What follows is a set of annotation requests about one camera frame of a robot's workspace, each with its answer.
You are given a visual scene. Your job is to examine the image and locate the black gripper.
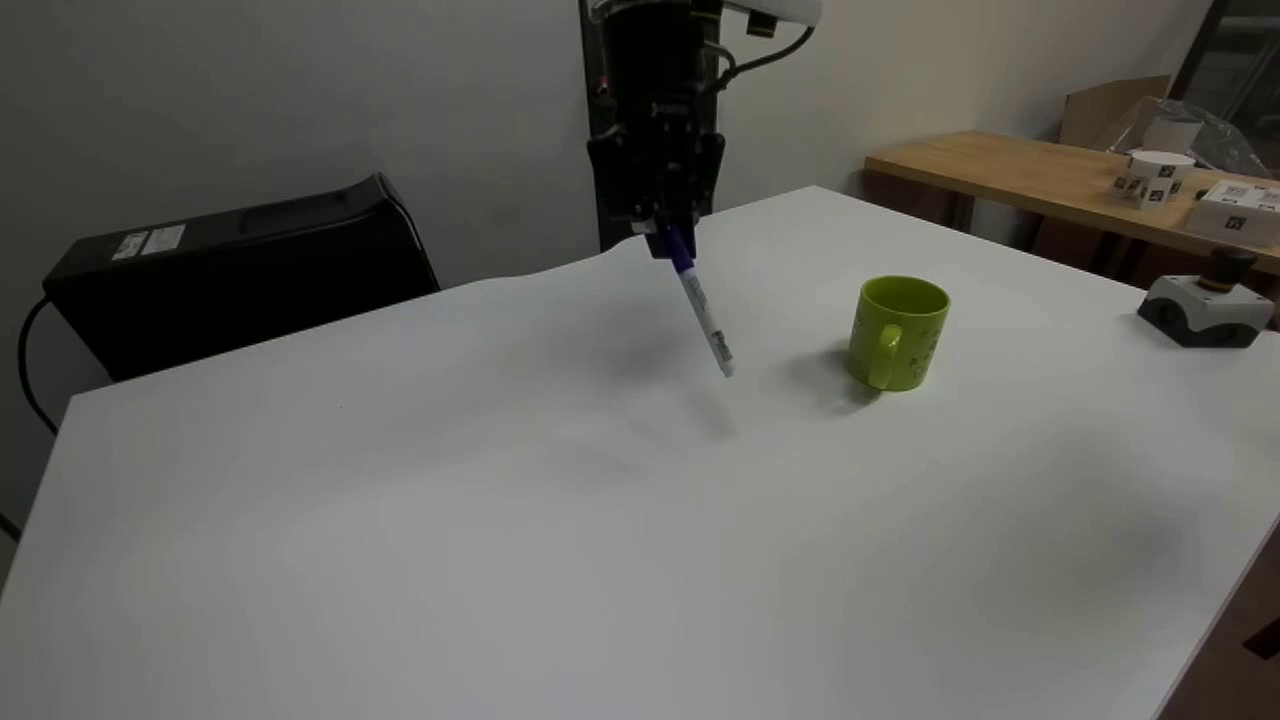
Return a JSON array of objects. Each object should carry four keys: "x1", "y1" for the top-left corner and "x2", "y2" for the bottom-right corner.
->
[{"x1": 584, "y1": 0, "x2": 733, "y2": 256}]

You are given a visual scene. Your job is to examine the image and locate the blue and white marker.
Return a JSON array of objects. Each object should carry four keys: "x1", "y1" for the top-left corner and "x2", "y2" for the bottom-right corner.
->
[{"x1": 659, "y1": 223, "x2": 740, "y2": 384}]

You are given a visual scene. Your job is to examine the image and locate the green mug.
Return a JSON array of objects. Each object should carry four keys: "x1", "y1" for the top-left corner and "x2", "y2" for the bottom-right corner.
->
[{"x1": 843, "y1": 274, "x2": 955, "y2": 400}]

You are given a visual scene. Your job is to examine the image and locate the wooden side table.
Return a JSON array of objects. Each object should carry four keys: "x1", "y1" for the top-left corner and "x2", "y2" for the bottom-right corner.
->
[{"x1": 861, "y1": 129, "x2": 1280, "y2": 280}]

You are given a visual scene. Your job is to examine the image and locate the black computer case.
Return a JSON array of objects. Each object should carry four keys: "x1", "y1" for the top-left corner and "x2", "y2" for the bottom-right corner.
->
[{"x1": 39, "y1": 172, "x2": 443, "y2": 384}]

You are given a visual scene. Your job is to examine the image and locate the cardboard box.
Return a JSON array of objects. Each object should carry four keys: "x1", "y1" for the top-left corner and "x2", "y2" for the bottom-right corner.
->
[{"x1": 1055, "y1": 74, "x2": 1176, "y2": 152}]

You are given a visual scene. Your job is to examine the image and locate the small white box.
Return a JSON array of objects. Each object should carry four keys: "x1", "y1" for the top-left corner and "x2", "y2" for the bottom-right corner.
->
[{"x1": 1114, "y1": 145, "x2": 1201, "y2": 214}]

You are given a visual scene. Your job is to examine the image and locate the clear plastic bag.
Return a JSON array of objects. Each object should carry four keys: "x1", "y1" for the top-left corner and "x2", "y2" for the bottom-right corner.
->
[{"x1": 1132, "y1": 93, "x2": 1272, "y2": 181}]

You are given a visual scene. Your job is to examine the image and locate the dark object on table edge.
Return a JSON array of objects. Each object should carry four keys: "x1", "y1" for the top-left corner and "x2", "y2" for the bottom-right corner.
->
[{"x1": 1135, "y1": 253, "x2": 1280, "y2": 352}]

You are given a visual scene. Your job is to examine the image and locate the white flat box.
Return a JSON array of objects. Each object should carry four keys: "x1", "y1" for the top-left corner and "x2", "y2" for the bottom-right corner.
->
[{"x1": 1184, "y1": 175, "x2": 1280, "y2": 253}]

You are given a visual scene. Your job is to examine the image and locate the dark shelf unit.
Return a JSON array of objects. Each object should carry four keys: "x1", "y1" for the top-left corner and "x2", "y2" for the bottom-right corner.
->
[{"x1": 1169, "y1": 0, "x2": 1280, "y2": 140}]

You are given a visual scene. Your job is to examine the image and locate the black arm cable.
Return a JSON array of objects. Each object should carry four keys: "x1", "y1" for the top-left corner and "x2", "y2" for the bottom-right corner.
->
[{"x1": 708, "y1": 19, "x2": 822, "y2": 101}]

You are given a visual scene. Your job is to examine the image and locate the white wrist mount plate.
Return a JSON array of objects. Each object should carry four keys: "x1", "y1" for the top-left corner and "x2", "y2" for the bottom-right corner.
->
[{"x1": 740, "y1": 0, "x2": 830, "y2": 33}]

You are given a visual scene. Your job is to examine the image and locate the black computer cable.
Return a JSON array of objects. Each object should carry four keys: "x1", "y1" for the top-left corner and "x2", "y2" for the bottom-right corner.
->
[{"x1": 12, "y1": 294, "x2": 70, "y2": 440}]

